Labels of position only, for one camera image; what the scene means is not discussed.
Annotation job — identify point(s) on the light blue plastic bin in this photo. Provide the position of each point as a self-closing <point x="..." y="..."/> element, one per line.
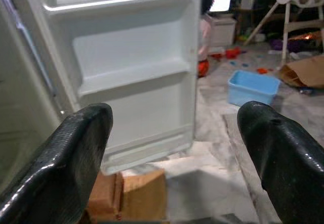
<point x="253" y="90"/>

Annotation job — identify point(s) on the red toy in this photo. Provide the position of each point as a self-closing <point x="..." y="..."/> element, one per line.
<point x="232" y="53"/>

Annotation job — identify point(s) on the red brick stack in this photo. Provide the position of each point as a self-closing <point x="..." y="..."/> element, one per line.
<point x="105" y="196"/>

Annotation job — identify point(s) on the white fridge door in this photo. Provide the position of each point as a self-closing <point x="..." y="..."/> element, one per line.
<point x="131" y="57"/>

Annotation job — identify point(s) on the white high chair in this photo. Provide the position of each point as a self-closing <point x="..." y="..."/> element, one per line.
<point x="287" y="19"/>

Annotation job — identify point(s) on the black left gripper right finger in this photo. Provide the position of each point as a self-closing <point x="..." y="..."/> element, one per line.
<point x="291" y="163"/>

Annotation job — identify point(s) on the flat brown cardboard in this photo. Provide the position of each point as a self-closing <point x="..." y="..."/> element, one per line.
<point x="308" y="72"/>

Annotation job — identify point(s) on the white fridge body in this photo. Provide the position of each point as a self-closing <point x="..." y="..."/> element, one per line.
<point x="15" y="107"/>

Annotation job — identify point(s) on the brown cardboard sheet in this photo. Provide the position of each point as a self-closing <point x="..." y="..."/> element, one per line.
<point x="144" y="193"/>

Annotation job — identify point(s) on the orange round toy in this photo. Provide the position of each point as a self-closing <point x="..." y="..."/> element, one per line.
<point x="203" y="68"/>

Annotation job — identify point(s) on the white storage box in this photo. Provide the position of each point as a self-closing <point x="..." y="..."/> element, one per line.
<point x="222" y="32"/>

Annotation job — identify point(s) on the child in pink top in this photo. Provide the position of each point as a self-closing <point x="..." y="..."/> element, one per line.
<point x="203" y="32"/>

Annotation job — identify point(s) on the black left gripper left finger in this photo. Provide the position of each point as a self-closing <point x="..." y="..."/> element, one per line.
<point x="58" y="163"/>

